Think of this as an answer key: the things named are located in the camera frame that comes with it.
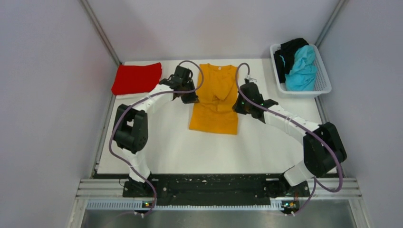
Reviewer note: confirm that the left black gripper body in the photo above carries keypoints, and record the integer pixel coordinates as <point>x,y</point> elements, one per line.
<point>188,85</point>

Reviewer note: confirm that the red folded t shirt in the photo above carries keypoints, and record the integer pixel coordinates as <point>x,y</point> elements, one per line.
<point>136,79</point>

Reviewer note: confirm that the orange t shirt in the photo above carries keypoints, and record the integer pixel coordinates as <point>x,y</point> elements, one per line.
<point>217,95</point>

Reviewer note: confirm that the right aluminium frame post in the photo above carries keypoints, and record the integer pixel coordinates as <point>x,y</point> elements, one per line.
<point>333,16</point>

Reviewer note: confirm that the aluminium frame post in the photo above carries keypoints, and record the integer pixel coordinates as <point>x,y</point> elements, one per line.
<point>99,30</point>
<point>333,16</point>

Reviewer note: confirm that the white folded cloth under red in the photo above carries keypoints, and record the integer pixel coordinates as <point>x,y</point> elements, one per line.
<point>132,96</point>

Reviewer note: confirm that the black t shirt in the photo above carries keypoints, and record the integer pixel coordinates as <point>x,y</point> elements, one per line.
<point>285,57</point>

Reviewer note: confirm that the left aluminium frame post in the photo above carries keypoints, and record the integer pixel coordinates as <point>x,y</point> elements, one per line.
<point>99,30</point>

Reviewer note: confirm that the white plastic basket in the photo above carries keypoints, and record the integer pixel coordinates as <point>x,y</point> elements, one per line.
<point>322,82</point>

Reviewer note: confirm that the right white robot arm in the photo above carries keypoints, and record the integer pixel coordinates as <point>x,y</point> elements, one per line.
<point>322,146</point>

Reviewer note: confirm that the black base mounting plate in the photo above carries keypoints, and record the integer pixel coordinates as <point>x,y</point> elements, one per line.
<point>214,189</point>

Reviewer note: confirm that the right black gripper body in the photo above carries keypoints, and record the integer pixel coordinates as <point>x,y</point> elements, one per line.
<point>239,108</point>

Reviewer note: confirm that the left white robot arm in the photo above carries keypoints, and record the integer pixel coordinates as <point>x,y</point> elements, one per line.
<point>130,132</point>

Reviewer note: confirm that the cyan t shirt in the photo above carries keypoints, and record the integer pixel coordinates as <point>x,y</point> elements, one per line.
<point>302,75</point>

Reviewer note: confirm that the white slotted cable duct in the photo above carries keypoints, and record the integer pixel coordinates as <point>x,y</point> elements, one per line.
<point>145,205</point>

